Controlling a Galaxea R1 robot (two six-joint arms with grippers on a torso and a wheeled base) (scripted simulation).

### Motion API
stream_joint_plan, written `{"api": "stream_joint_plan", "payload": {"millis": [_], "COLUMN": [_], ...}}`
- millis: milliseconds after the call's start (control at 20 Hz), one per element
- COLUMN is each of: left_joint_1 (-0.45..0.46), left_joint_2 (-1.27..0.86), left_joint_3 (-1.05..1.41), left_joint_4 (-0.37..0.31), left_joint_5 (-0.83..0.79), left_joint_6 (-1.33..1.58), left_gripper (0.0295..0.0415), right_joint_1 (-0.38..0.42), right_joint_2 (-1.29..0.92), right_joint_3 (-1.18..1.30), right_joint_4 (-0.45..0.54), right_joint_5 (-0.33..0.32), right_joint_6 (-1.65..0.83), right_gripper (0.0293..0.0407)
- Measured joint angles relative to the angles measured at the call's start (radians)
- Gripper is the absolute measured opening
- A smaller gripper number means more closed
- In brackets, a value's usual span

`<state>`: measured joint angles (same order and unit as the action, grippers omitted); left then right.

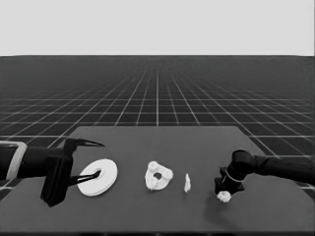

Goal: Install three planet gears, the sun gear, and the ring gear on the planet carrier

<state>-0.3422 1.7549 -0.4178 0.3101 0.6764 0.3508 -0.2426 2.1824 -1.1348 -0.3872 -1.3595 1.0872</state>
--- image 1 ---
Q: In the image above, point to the large thick white disc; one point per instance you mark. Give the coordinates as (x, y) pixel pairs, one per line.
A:
(107, 179)

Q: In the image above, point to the white round carrier with pins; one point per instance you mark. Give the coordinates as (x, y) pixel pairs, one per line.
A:
(163, 184)

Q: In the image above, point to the small thin T-shaped piece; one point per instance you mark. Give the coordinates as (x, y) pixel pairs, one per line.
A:
(187, 185)

